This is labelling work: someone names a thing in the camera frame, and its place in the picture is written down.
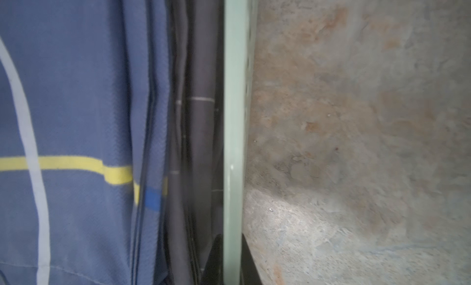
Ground dark grey checked pillowcase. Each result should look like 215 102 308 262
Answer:
166 0 223 285

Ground blue striped pillowcase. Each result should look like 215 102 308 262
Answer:
1 0 172 285

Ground mint green plastic basket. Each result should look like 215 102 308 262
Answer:
223 0 258 285

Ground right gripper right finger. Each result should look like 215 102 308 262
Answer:
240 235 262 285

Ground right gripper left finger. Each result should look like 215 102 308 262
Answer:
200 235 224 285

